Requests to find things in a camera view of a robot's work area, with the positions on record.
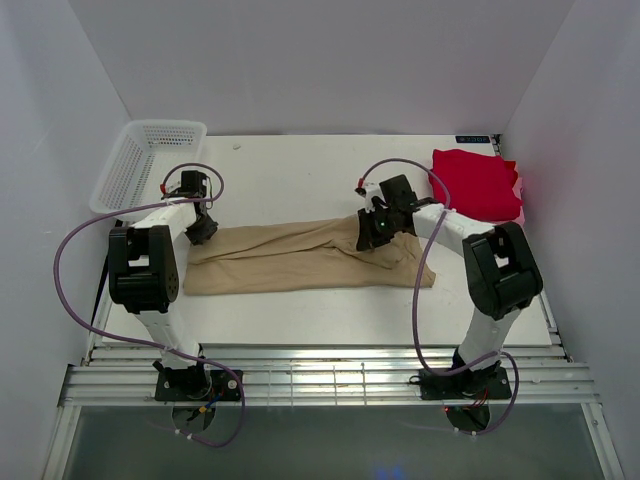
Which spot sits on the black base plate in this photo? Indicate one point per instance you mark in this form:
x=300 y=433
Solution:
x=492 y=384
x=227 y=386

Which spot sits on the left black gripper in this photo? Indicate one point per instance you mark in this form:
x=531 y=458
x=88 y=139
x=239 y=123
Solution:
x=208 y=229

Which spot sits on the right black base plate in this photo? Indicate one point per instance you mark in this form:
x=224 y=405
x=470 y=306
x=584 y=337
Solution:
x=492 y=384

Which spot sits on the red folded t shirt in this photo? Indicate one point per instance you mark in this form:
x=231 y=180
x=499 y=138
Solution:
x=474 y=180

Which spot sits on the aluminium rail frame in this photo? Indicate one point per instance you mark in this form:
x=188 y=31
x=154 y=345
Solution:
x=292 y=377

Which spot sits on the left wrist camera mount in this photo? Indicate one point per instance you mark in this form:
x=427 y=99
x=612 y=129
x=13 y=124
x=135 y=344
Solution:
x=170 y=189

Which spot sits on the beige t shirt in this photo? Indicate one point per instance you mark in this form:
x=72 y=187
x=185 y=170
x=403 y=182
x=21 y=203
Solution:
x=298 y=256

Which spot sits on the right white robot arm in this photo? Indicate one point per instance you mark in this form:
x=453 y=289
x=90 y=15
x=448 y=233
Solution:
x=501 y=273

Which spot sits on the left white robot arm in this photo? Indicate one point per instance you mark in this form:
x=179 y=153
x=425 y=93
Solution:
x=144 y=279

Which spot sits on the white plastic mesh basket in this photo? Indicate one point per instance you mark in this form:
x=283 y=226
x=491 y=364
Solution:
x=142 y=155

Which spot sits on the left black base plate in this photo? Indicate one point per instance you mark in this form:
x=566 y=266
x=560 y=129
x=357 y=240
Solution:
x=227 y=386

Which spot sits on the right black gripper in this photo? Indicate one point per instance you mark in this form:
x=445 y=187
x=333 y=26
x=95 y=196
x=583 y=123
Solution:
x=367 y=237

